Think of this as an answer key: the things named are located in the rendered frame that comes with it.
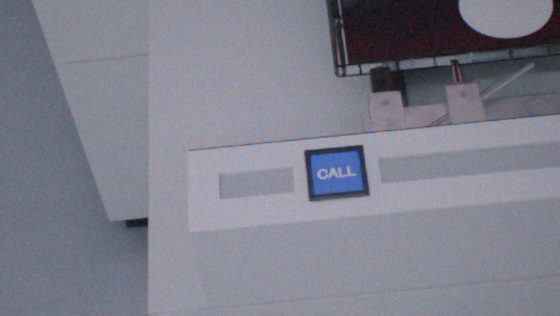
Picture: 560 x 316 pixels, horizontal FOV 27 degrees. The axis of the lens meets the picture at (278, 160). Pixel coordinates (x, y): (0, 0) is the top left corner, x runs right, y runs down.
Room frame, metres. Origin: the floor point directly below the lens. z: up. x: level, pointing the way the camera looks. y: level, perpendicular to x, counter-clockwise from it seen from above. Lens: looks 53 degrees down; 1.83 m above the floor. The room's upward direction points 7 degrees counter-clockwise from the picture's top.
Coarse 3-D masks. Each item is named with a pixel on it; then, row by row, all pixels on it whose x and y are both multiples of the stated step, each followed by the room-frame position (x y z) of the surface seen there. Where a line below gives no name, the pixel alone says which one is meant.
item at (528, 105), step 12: (516, 96) 0.76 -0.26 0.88; (528, 96) 0.75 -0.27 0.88; (540, 96) 0.75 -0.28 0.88; (552, 96) 0.75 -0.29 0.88; (408, 108) 0.76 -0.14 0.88; (420, 108) 0.76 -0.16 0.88; (432, 108) 0.76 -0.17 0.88; (492, 108) 0.74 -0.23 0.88; (504, 108) 0.74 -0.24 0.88; (516, 108) 0.74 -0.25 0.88; (528, 108) 0.74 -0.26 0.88; (540, 108) 0.74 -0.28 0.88; (552, 108) 0.73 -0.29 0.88; (360, 120) 0.76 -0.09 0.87; (408, 120) 0.74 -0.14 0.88; (420, 120) 0.74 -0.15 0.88; (432, 120) 0.74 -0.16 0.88
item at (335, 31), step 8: (328, 0) 0.91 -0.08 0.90; (336, 0) 0.91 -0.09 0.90; (328, 8) 0.90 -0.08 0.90; (336, 8) 0.90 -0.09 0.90; (328, 16) 0.89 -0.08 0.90; (336, 16) 0.88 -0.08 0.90; (328, 24) 0.88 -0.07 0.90; (336, 24) 0.87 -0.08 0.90; (336, 32) 0.86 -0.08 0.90; (336, 40) 0.85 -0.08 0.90; (336, 48) 0.84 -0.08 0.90; (336, 56) 0.82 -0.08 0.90; (344, 56) 0.83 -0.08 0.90; (336, 64) 0.81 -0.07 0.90; (344, 64) 0.81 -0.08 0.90; (336, 72) 0.80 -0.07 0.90
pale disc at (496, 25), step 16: (464, 0) 0.88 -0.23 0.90; (480, 0) 0.88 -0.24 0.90; (496, 0) 0.88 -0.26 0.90; (512, 0) 0.87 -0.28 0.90; (528, 0) 0.87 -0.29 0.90; (544, 0) 0.87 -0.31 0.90; (464, 16) 0.86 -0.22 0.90; (480, 16) 0.86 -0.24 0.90; (496, 16) 0.85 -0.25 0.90; (512, 16) 0.85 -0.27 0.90; (528, 16) 0.85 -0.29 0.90; (544, 16) 0.84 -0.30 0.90; (496, 32) 0.83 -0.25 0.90; (512, 32) 0.83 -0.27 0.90; (528, 32) 0.82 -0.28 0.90
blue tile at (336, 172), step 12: (312, 156) 0.65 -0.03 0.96; (324, 156) 0.65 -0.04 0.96; (336, 156) 0.65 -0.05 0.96; (348, 156) 0.64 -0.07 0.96; (312, 168) 0.64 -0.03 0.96; (324, 168) 0.63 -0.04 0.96; (336, 168) 0.63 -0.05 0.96; (348, 168) 0.63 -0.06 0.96; (360, 168) 0.63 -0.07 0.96; (312, 180) 0.62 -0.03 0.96; (324, 180) 0.62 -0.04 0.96; (336, 180) 0.62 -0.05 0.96; (348, 180) 0.62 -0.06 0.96; (360, 180) 0.62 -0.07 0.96; (324, 192) 0.61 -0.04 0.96; (336, 192) 0.61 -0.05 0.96
